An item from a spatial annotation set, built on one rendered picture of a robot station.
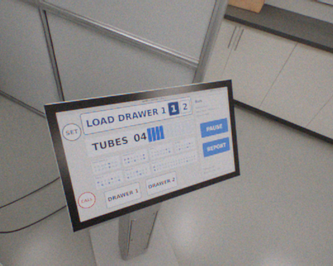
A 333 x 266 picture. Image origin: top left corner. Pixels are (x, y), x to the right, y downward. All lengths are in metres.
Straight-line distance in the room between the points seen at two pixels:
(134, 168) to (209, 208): 1.28
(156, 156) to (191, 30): 0.66
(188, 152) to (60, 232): 1.21
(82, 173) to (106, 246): 1.04
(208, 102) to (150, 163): 0.25
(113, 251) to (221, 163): 1.02
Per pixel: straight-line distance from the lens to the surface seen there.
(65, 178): 0.58
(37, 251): 1.69
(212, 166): 0.72
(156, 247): 1.59
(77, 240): 1.66
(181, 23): 1.12
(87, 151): 0.57
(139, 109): 0.59
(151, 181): 0.63
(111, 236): 1.60
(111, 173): 0.59
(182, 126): 0.64
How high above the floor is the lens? 1.55
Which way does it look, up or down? 46 degrees down
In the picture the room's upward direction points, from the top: 12 degrees clockwise
